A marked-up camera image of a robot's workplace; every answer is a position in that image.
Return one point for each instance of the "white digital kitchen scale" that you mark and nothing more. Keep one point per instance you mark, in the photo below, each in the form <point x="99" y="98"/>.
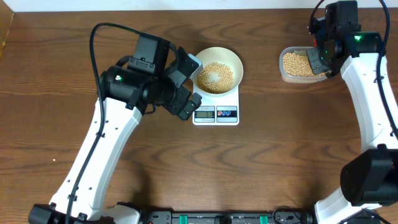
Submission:
<point x="217" y="110"/>

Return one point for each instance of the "soybeans pile in bowl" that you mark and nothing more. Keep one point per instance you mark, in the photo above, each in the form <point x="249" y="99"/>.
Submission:
<point x="216" y="78"/>

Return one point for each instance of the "clear plastic soybean container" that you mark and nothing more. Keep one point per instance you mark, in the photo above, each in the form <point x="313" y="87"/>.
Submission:
<point x="295" y="68"/>

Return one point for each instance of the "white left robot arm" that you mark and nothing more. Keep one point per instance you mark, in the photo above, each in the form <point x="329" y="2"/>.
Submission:
<point x="124" y="92"/>

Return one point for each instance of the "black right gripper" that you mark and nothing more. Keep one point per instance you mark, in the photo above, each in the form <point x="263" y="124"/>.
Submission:
<point x="316" y="66"/>

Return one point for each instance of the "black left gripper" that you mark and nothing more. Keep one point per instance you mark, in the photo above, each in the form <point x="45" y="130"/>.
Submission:
<point x="174" y="105"/>

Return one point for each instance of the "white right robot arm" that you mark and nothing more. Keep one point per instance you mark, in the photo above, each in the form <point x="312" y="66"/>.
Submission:
<point x="369" y="181"/>

